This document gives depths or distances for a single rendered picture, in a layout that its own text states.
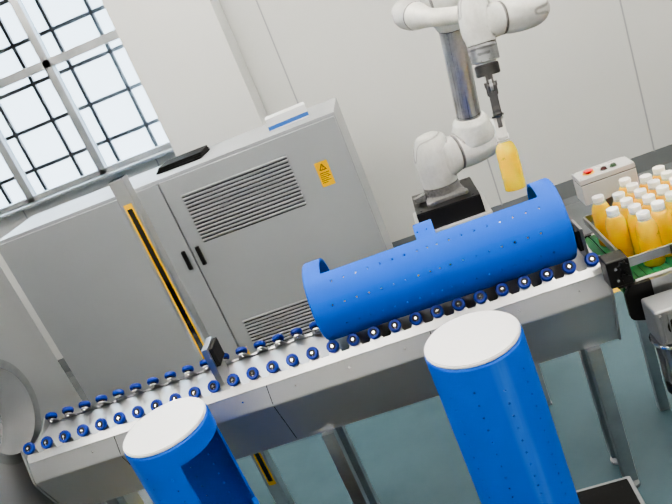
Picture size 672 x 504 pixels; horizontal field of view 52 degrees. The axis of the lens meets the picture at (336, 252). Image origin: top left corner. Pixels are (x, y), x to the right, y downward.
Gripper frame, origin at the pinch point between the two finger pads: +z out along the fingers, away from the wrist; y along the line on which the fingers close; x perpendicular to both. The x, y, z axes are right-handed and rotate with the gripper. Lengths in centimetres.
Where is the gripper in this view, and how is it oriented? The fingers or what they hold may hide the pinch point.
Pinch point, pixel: (500, 127)
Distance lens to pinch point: 225.0
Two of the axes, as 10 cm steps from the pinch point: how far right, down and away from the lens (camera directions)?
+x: 9.4, -2.2, -2.5
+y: -1.9, 2.4, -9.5
